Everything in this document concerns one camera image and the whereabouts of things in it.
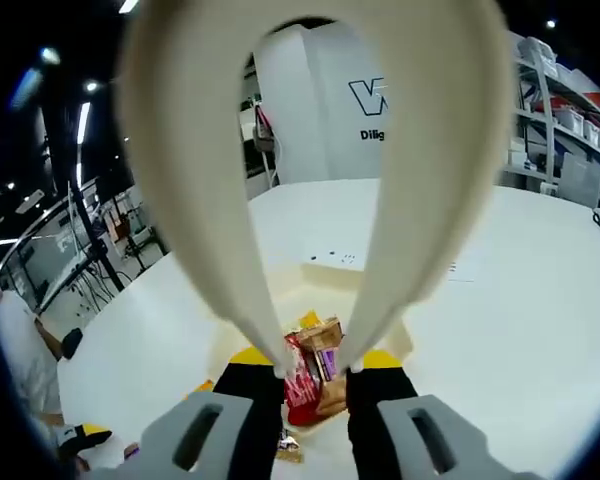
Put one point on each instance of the white power socket panel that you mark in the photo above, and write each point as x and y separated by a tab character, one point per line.
330	260

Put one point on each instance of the cream plastic container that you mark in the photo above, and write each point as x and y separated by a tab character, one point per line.
310	295

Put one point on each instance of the grey flat panel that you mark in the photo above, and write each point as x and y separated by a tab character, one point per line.
581	180

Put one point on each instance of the short ceiling light bar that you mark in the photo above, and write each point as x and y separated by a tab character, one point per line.
83	122

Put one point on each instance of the large purple food packet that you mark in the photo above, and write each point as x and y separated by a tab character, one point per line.
132	450

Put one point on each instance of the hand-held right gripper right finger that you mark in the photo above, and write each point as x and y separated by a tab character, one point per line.
430	440

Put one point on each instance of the brown purple food packet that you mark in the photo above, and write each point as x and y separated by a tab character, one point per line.
330	335

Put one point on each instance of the cream food tongs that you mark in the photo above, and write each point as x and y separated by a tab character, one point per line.
180	200

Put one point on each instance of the grey metal shelving rack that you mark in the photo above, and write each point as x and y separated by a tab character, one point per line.
550	100

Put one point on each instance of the blue white candy food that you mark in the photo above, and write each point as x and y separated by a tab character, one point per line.
290	447

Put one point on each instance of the black tripod stand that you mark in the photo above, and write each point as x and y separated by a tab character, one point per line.
87	225

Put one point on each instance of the ceiling air vent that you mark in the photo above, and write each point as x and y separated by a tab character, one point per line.
31	202

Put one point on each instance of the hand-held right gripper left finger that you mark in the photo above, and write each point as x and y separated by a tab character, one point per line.
205	440

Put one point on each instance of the red food packet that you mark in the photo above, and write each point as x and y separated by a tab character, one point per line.
302	390

